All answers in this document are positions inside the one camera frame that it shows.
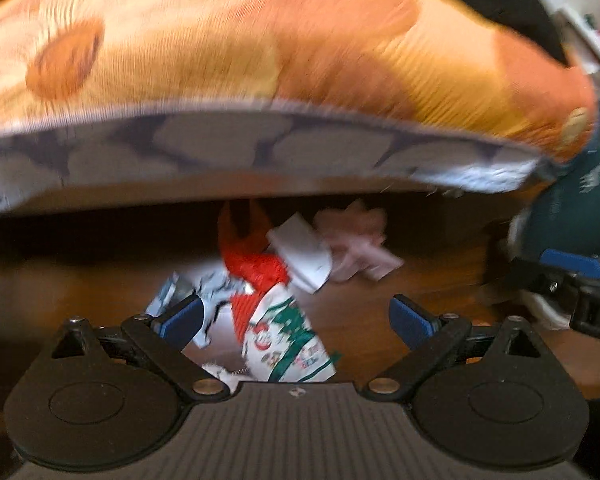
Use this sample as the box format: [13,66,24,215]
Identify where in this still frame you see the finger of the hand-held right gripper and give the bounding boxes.
[510,249,600,302]

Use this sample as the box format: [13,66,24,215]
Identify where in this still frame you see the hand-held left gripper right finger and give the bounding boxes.
[362,295,543,403]

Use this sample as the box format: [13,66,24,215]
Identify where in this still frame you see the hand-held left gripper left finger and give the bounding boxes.
[50,294,231,403]

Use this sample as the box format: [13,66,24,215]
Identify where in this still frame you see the white blue printed wrapper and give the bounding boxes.
[145,267,253,348]

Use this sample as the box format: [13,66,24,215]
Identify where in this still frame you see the red plastic bag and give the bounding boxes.
[217,201,293,293]

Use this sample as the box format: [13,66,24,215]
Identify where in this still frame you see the white cloth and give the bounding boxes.
[522,287,576,331]

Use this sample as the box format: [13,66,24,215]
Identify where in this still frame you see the dark green printed cloth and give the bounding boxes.
[517,130,600,271]

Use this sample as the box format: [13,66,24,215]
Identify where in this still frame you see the pink crumpled tissue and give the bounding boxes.
[312,199,406,283]

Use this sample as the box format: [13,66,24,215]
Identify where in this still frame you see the white paper sheet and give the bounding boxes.
[267,212,333,293]

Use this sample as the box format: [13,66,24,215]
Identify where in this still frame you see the beige bed base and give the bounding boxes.
[10,175,531,211]

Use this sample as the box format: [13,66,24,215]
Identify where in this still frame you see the grey blue floral bed sheet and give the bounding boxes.
[0,105,556,216]

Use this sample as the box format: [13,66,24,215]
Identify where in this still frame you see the white shelf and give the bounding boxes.
[550,5,600,101]

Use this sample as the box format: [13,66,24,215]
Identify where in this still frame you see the orange floral blanket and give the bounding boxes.
[0,0,600,163]

